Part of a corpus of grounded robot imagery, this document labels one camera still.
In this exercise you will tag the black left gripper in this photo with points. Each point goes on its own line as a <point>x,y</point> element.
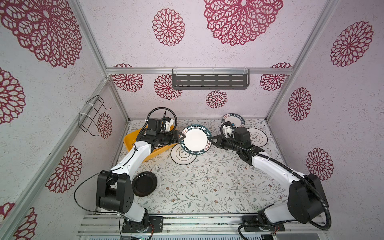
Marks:
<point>174,137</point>

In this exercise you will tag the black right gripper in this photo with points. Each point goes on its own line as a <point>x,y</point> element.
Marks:
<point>221,143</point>

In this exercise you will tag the large green-rim lettered plate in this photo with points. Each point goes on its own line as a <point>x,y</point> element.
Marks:
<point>196,141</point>

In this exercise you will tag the large white clover-emblem plate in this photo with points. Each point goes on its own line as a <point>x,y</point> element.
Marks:
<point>180,157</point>

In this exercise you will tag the small green-rim lettered plate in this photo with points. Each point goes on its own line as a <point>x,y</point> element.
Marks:
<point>235,119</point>

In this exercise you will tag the small white clover-emblem plate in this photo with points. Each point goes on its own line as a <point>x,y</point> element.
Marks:
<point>258,137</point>

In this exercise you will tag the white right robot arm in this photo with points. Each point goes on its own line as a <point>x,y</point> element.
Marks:
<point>306,203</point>

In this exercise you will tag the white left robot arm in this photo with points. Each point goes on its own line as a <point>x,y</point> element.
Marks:
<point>114,187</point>

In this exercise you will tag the black plate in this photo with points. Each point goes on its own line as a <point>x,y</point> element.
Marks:
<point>144,184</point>

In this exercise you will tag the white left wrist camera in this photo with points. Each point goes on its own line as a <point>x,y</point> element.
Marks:
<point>169,124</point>

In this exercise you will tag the grey slotted wall shelf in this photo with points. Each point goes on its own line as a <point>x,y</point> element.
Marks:
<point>210,81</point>

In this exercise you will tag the black wire wall rack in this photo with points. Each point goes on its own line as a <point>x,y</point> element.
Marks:
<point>89,119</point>

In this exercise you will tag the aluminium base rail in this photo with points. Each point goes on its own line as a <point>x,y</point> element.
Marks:
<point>194,227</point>

